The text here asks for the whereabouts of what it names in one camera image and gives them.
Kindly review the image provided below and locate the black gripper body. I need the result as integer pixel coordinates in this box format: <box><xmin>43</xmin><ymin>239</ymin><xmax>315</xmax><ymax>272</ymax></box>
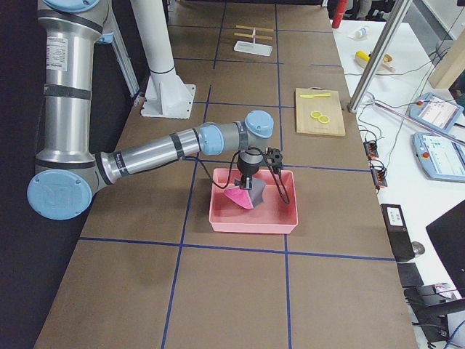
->
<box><xmin>237</xmin><ymin>151</ymin><xmax>264</xmax><ymax>189</ymax></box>

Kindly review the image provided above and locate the grey and pink cloth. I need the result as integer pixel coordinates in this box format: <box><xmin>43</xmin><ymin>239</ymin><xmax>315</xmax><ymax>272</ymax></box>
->
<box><xmin>224</xmin><ymin>177</ymin><xmax>266</xmax><ymax>209</ymax></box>

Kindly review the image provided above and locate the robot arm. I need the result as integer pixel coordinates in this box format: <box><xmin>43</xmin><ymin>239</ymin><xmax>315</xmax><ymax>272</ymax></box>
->
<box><xmin>27</xmin><ymin>1</ymin><xmax>274</xmax><ymax>220</ymax></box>
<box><xmin>97</xmin><ymin>29</ymin><xmax>140</xmax><ymax>97</ymax></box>

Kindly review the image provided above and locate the pink plastic bin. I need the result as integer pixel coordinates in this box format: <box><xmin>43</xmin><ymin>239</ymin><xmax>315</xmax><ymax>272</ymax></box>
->
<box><xmin>209</xmin><ymin>169</ymin><xmax>299</xmax><ymax>234</ymax></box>

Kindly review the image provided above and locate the upper lemon slice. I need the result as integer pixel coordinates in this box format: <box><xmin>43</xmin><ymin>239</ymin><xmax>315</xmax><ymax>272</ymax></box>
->
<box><xmin>310</xmin><ymin>111</ymin><xmax>322</xmax><ymax>119</ymax></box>

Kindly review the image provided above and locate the lemon slice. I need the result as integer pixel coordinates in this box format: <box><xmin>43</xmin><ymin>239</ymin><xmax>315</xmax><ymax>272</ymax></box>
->
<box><xmin>310</xmin><ymin>111</ymin><xmax>322</xmax><ymax>119</ymax></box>
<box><xmin>317</xmin><ymin>115</ymin><xmax>331</xmax><ymax>124</ymax></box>

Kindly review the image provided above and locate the lower lemon slice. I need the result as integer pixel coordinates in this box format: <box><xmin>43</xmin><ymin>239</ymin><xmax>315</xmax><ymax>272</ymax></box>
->
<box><xmin>317</xmin><ymin>115</ymin><xmax>331</xmax><ymax>124</ymax></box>

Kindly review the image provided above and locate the bamboo cutting board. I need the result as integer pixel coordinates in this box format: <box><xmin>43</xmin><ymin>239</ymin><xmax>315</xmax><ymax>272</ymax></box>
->
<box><xmin>295</xmin><ymin>88</ymin><xmax>346</xmax><ymax>137</ymax></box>

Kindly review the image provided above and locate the yellow plastic knife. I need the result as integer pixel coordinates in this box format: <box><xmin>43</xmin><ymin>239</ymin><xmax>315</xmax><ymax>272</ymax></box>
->
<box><xmin>299</xmin><ymin>93</ymin><xmax>331</xmax><ymax>99</ymax></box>

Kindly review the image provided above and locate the white rectangular tray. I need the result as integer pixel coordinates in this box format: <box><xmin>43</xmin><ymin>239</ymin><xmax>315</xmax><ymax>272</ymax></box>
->
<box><xmin>233</xmin><ymin>41</ymin><xmax>272</xmax><ymax>57</ymax></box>

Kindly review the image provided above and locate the black power strip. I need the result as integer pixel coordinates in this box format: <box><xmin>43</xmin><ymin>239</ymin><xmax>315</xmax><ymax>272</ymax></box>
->
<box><xmin>370</xmin><ymin>164</ymin><xmax>387</xmax><ymax>190</ymax></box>
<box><xmin>363</xmin><ymin>140</ymin><xmax>379</xmax><ymax>159</ymax></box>

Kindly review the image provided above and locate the right wooden rack rod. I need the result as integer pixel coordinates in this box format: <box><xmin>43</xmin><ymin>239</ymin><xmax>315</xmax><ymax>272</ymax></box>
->
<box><xmin>234</xmin><ymin>32</ymin><xmax>272</xmax><ymax>40</ymax></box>

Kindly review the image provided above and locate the wooden rack rod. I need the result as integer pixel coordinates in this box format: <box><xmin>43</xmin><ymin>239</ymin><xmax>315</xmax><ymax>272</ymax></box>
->
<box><xmin>234</xmin><ymin>32</ymin><xmax>272</xmax><ymax>40</ymax></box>
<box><xmin>235</xmin><ymin>25</ymin><xmax>274</xmax><ymax>33</ymax></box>

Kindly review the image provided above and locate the left wooden rack rod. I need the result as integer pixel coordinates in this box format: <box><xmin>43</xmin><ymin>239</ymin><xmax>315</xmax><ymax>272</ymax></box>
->
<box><xmin>235</xmin><ymin>25</ymin><xmax>274</xmax><ymax>33</ymax></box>

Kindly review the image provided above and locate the metal rod with hook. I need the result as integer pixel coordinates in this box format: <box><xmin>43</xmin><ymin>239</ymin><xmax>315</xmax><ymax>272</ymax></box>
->
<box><xmin>367</xmin><ymin>92</ymin><xmax>464</xmax><ymax>146</ymax></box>

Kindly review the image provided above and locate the beige dustpan with brush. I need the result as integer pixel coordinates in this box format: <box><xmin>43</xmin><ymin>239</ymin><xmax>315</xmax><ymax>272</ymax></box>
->
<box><xmin>355</xmin><ymin>50</ymin><xmax>397</xmax><ymax>76</ymax></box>

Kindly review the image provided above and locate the white plastic bottle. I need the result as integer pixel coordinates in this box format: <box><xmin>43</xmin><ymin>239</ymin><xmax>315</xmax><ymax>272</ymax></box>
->
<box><xmin>348</xmin><ymin>26</ymin><xmax>369</xmax><ymax>41</ymax></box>

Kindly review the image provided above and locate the black box with label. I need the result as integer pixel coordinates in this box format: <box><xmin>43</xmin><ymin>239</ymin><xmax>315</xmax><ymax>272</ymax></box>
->
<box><xmin>380</xmin><ymin>204</ymin><xmax>415</xmax><ymax>262</ymax></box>

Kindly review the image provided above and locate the red fire extinguisher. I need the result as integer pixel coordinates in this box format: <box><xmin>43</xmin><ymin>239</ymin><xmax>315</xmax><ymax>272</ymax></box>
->
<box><xmin>331</xmin><ymin>0</ymin><xmax>348</xmax><ymax>29</ymax></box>

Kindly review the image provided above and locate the near teach pendant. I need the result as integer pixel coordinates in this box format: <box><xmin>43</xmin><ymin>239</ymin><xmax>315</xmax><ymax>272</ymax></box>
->
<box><xmin>412</xmin><ymin>132</ymin><xmax>464</xmax><ymax>182</ymax></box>

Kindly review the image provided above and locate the teach pendant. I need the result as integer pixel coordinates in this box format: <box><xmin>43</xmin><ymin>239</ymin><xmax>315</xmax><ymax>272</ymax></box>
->
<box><xmin>408</xmin><ymin>92</ymin><xmax>464</xmax><ymax>133</ymax></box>
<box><xmin>412</xmin><ymin>132</ymin><xmax>464</xmax><ymax>182</ymax></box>

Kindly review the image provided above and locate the far teach pendant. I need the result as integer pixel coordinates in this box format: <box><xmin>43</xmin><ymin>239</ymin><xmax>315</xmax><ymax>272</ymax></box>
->
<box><xmin>408</xmin><ymin>92</ymin><xmax>464</xmax><ymax>133</ymax></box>

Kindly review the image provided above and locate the black monitor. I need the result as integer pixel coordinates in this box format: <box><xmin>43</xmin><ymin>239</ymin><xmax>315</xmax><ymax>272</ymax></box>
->
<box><xmin>426</xmin><ymin>207</ymin><xmax>465</xmax><ymax>297</ymax></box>

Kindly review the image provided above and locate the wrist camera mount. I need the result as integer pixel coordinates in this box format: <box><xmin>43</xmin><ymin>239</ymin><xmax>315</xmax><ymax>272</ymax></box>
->
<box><xmin>265</xmin><ymin>148</ymin><xmax>283</xmax><ymax>175</ymax></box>

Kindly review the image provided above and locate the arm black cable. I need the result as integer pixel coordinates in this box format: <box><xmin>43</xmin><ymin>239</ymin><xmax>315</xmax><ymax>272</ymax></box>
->
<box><xmin>195</xmin><ymin>147</ymin><xmax>291</xmax><ymax>205</ymax></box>

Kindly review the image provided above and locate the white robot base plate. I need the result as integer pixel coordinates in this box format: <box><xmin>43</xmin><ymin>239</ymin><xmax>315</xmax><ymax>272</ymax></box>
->
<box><xmin>141</xmin><ymin>73</ymin><xmax>196</xmax><ymax>119</ymax></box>

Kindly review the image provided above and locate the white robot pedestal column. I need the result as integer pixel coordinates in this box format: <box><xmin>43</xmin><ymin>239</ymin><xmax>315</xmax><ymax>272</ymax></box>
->
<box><xmin>131</xmin><ymin>0</ymin><xmax>174</xmax><ymax>74</ymax></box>

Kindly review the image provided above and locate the aluminium frame post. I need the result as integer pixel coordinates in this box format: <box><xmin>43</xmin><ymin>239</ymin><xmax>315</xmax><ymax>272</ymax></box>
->
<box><xmin>347</xmin><ymin>0</ymin><xmax>413</xmax><ymax>113</ymax></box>

